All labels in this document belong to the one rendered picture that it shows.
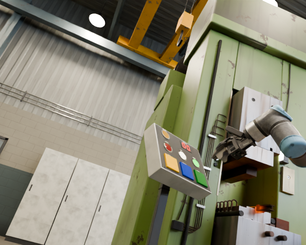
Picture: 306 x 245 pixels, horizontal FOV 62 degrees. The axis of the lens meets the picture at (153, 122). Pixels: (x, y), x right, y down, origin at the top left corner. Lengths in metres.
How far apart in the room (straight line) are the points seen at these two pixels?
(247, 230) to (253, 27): 1.58
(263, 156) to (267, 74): 0.78
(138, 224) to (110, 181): 4.79
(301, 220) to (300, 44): 1.43
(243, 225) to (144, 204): 0.75
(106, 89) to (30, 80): 2.14
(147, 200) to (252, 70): 1.28
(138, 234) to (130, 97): 6.59
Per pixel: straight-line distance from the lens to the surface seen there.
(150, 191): 1.94
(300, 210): 1.98
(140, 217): 1.91
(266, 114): 1.14
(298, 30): 2.69
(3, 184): 7.27
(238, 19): 2.33
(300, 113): 2.26
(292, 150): 1.07
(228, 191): 2.07
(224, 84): 1.94
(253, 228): 1.50
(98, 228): 6.56
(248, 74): 2.12
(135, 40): 7.96
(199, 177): 1.25
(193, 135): 1.65
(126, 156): 7.53
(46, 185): 6.51
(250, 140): 1.16
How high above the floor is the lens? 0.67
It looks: 25 degrees up
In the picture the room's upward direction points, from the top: 16 degrees clockwise
